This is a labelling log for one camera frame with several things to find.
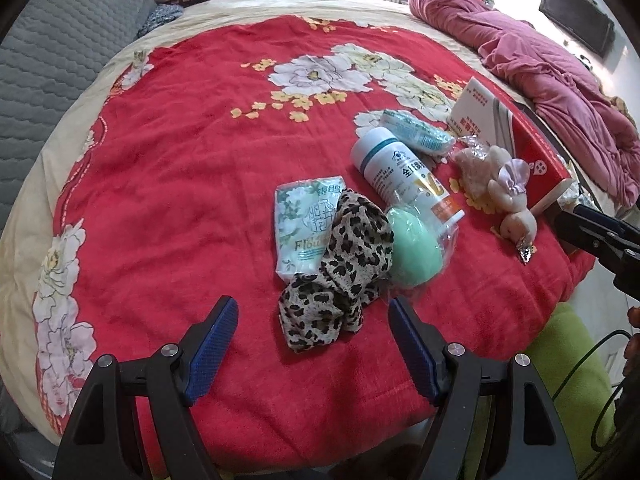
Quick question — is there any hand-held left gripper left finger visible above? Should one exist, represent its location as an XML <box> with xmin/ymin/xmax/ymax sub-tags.
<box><xmin>52</xmin><ymin>296</ymin><xmax>240</xmax><ymax>480</ymax></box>

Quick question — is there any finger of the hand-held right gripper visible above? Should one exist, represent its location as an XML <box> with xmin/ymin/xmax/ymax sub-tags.
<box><xmin>548</xmin><ymin>209</ymin><xmax>621</xmax><ymax>266</ymax></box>
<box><xmin>573</xmin><ymin>203</ymin><xmax>628</xmax><ymax>235</ymax></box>

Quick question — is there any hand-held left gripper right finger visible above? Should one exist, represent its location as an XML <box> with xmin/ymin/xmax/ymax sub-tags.
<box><xmin>387</xmin><ymin>296</ymin><xmax>581</xmax><ymax>480</ymax></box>

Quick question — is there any cream plush bear with bow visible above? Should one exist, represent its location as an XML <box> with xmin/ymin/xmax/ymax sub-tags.
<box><xmin>487</xmin><ymin>145</ymin><xmax>540</xmax><ymax>263</ymax></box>

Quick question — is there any leopard print scrunchie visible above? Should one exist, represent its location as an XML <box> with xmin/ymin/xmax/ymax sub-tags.
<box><xmin>278</xmin><ymin>187</ymin><xmax>396</xmax><ymax>354</ymax></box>

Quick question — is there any green floral tissue packet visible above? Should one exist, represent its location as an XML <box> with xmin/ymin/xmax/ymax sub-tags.
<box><xmin>273</xmin><ymin>175</ymin><xmax>351</xmax><ymax>281</ymax></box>

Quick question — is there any person's right hand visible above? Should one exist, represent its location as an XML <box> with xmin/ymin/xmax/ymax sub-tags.
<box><xmin>621</xmin><ymin>304</ymin><xmax>640</xmax><ymax>383</ymax></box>

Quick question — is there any red tissue box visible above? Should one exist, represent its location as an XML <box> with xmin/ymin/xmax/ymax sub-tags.
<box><xmin>446</xmin><ymin>76</ymin><xmax>575</xmax><ymax>216</ymax></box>

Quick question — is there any green egg sponge in packet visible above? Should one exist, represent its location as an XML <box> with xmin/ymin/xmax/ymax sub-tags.
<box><xmin>385</xmin><ymin>205</ymin><xmax>460</xmax><ymax>291</ymax></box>

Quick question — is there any pink quilt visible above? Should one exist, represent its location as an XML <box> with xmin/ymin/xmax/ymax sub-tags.
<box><xmin>407</xmin><ymin>0</ymin><xmax>640</xmax><ymax>211</ymax></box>

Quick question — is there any white pill bottle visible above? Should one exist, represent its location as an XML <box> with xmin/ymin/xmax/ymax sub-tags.
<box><xmin>350</xmin><ymin>127</ymin><xmax>466</xmax><ymax>226</ymax></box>

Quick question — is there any red floral blanket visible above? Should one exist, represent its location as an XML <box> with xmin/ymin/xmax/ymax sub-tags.
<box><xmin>32</xmin><ymin>14</ymin><xmax>598</xmax><ymax>471</ymax></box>

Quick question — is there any teal patterned tissue packet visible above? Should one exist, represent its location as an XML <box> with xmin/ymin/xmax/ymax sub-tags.
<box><xmin>377</xmin><ymin>109</ymin><xmax>457</xmax><ymax>156</ymax></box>

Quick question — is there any round bed with cream sheet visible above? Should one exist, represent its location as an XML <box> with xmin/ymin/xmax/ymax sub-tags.
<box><xmin>0</xmin><ymin>0</ymin><xmax>601</xmax><ymax>441</ymax></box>

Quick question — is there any blue patterned cloth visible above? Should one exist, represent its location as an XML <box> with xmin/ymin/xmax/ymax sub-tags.
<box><xmin>137</xmin><ymin>4</ymin><xmax>182</xmax><ymax>38</ymax></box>

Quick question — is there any grey quilted headboard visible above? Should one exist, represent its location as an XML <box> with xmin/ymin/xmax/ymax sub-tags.
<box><xmin>0</xmin><ymin>0</ymin><xmax>157</xmax><ymax>161</ymax></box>

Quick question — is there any black cable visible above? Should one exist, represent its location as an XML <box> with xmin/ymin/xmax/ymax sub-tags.
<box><xmin>550</xmin><ymin>329</ymin><xmax>633</xmax><ymax>461</ymax></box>

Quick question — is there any black wall television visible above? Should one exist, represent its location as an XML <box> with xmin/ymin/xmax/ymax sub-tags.
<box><xmin>539</xmin><ymin>0</ymin><xmax>616</xmax><ymax>58</ymax></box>

